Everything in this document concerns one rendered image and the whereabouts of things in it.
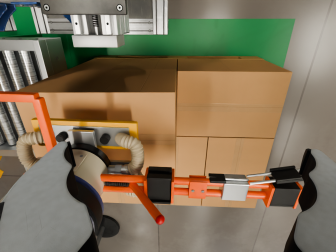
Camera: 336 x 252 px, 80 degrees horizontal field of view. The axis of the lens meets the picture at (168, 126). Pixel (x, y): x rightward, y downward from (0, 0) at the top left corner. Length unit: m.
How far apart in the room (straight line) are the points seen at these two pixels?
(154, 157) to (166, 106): 0.23
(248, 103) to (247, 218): 1.75
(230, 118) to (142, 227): 1.96
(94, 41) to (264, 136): 1.06
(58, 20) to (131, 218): 2.13
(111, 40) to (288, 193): 0.66
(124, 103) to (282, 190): 0.57
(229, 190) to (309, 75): 1.48
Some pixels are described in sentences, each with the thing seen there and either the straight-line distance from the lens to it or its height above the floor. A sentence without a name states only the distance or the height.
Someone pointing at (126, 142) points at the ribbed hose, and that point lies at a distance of 0.61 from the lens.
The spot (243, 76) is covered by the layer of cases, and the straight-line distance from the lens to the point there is 1.17.
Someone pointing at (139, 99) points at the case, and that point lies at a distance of 0.74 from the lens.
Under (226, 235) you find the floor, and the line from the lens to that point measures 2.90.
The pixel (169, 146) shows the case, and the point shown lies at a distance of 0.81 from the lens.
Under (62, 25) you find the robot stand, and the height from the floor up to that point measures 0.23.
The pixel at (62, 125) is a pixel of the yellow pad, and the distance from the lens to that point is 0.72.
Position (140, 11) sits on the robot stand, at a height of 0.21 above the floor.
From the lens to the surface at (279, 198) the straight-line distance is 0.67.
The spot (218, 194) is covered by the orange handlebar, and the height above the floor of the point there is 1.19.
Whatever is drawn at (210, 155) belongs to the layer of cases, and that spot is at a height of 0.54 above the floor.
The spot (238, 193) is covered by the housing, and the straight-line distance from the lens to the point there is 0.63.
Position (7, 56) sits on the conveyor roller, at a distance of 1.42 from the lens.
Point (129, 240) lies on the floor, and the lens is 3.04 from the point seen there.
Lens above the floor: 1.63
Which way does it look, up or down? 63 degrees down
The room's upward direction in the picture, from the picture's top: 174 degrees counter-clockwise
